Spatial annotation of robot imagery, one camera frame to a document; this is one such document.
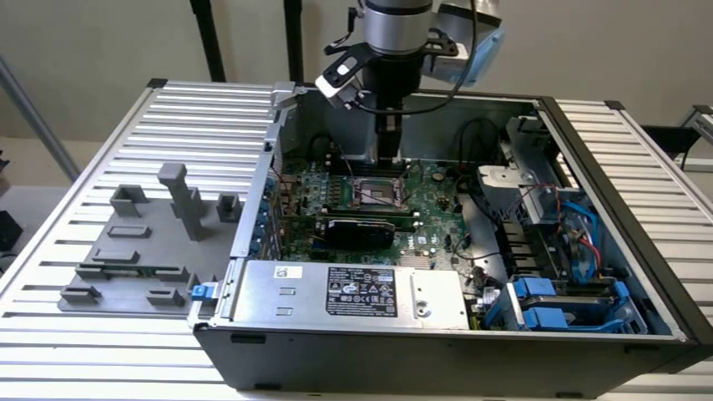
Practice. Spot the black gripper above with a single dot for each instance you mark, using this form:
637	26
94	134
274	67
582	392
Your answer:
391	83

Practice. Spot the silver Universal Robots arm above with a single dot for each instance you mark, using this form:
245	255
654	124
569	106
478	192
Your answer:
394	29

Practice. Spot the CPU socket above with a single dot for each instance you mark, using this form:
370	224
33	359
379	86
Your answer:
374	191

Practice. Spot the black RAM slots pair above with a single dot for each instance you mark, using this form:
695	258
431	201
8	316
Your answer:
363	167

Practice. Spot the silver drive cage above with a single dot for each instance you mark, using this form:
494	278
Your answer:
517	179

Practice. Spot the green motherboard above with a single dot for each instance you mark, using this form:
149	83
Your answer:
429	217

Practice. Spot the black graphics card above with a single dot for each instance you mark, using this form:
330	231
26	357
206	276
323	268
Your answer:
358	235

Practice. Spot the silver chipset heatsink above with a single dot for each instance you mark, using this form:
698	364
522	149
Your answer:
415	261

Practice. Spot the silver power supply unit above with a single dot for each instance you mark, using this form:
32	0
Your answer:
345	292

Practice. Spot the blue disk bay caddy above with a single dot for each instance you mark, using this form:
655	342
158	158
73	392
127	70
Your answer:
542	318
534	289

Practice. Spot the grey parts rack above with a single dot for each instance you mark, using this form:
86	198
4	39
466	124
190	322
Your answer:
143	250

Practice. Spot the blue case latch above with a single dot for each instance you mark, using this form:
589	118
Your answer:
201	292

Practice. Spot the grey slanted metal pole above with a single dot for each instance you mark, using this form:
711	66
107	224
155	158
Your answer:
33	121

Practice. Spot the green RAM stick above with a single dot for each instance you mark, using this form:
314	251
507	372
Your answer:
130	272

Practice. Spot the black open PC case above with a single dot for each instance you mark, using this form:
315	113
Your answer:
445	359

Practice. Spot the black box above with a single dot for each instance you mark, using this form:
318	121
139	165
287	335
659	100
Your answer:
9	229

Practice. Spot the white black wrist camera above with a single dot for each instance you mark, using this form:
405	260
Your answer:
341	81

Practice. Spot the black upright post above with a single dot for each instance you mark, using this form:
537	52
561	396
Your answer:
210	39
293	39

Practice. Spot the aluminium profile frame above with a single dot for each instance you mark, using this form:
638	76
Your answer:
695	133

